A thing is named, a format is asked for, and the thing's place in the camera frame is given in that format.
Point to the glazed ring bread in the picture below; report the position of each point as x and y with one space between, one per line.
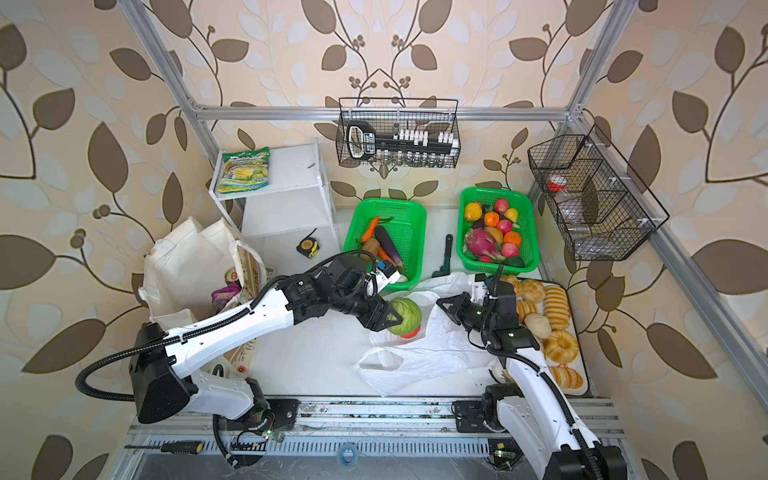
561 347

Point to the black yellow tape measure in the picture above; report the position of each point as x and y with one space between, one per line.
308 246

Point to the green vegetable basket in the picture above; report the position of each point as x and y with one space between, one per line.
407 229

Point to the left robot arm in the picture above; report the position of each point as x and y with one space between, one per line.
166 367

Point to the cream floral tote bag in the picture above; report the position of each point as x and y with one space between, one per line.
186 266

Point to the black wire basket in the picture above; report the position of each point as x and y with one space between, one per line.
393 132
603 207

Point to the yellow green apple tea bag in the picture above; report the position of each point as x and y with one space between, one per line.
244 171

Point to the purple eggplant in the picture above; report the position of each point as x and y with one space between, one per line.
388 246

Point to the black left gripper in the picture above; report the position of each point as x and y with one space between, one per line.
378 320

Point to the white plastic bag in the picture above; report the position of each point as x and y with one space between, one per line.
439 360

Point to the orange fruit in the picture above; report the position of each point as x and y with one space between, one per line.
491 219

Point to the black wire basket back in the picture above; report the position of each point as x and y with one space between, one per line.
393 132

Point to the pink dragon fruit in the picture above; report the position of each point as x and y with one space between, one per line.
481 244

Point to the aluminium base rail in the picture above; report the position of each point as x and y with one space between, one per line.
398 426

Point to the white shelf rack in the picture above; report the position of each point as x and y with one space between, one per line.
296 202

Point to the bread tray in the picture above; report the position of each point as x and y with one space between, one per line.
544 308

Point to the orange carrot upper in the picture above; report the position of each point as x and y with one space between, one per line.
370 230

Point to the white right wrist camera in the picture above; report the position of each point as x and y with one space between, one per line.
481 287

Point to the red tomato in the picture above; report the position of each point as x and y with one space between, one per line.
411 334

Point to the brown potato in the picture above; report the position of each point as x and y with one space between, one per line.
372 246

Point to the green fruit basket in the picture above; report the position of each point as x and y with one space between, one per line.
515 235

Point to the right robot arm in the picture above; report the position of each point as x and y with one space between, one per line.
533 410

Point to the yellow lemon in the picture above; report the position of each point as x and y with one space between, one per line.
473 211

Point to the purple snack bag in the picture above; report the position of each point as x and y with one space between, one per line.
224 298

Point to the green cabbage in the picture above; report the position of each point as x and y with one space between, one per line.
411 313

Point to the black yellow screwdriver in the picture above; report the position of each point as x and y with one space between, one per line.
185 447

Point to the black wire basket right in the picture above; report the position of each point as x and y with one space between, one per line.
603 207

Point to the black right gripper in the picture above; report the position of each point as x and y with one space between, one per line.
456 311

